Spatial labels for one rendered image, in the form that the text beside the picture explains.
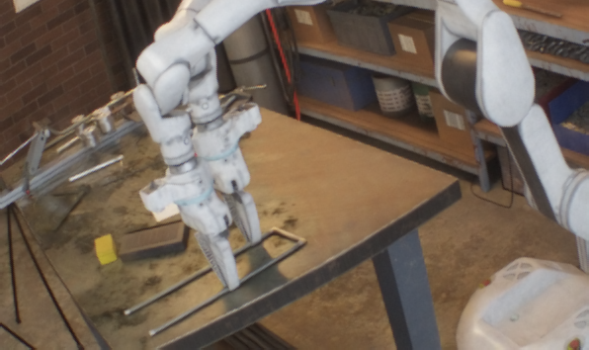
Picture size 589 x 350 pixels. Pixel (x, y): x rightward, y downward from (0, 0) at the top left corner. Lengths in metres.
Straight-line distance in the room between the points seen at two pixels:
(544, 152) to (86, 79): 3.88
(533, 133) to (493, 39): 0.27
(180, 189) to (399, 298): 0.60
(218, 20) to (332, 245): 0.49
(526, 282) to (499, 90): 0.73
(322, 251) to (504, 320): 0.76
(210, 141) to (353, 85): 2.63
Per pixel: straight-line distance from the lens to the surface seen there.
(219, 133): 1.59
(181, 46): 1.36
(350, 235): 1.64
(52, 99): 5.29
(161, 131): 1.43
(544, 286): 2.29
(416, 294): 1.88
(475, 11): 1.66
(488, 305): 2.19
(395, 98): 4.00
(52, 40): 5.23
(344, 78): 4.16
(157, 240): 1.81
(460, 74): 1.73
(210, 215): 1.47
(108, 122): 2.52
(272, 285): 1.56
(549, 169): 1.89
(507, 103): 1.70
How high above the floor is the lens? 1.67
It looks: 23 degrees down
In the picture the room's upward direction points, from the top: 18 degrees counter-clockwise
